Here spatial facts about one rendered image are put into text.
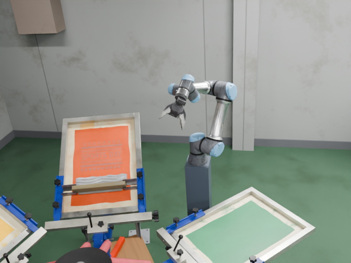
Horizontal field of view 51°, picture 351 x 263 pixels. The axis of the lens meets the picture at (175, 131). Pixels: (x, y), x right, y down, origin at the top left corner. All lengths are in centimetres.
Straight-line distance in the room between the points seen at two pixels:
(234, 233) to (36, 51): 418
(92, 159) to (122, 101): 285
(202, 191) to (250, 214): 42
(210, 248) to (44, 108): 425
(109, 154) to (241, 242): 111
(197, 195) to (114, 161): 71
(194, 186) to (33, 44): 368
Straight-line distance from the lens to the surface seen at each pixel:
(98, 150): 279
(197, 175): 282
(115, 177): 266
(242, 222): 267
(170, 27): 500
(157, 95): 533
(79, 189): 257
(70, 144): 286
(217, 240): 254
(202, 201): 296
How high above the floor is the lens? 271
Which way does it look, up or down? 27 degrees down
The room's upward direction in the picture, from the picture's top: 4 degrees counter-clockwise
